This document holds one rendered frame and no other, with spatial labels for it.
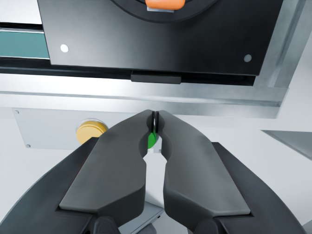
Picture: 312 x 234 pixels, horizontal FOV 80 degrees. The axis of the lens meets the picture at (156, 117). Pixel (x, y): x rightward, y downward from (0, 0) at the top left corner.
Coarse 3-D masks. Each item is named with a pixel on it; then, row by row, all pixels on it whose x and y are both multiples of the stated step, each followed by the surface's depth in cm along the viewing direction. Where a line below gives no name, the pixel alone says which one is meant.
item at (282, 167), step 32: (0, 128) 38; (224, 128) 38; (0, 160) 42; (32, 160) 42; (160, 160) 42; (256, 160) 43; (288, 160) 43; (0, 192) 47; (160, 192) 48; (288, 192) 48; (160, 224) 54
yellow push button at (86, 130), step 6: (84, 126) 25; (90, 126) 25; (96, 126) 25; (102, 126) 26; (78, 132) 25; (84, 132) 25; (90, 132) 25; (96, 132) 25; (102, 132) 25; (78, 138) 26; (84, 138) 26
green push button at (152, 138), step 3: (153, 132) 26; (150, 135) 25; (153, 135) 25; (150, 138) 26; (153, 138) 26; (150, 141) 26; (153, 141) 26; (150, 144) 26; (153, 144) 26; (150, 147) 26
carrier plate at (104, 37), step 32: (64, 0) 18; (96, 0) 18; (224, 0) 18; (256, 0) 18; (64, 32) 19; (96, 32) 19; (128, 32) 20; (160, 32) 20; (192, 32) 20; (224, 32) 20; (256, 32) 20; (64, 64) 21; (96, 64) 21; (128, 64) 21; (160, 64) 21; (192, 64) 21; (224, 64) 21; (256, 64) 21
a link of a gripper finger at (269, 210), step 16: (224, 160) 8; (240, 176) 8; (256, 176) 8; (240, 192) 7; (256, 192) 7; (272, 192) 7; (256, 208) 6; (272, 208) 6; (288, 208) 6; (224, 224) 6; (240, 224) 6; (256, 224) 6; (272, 224) 6; (288, 224) 6
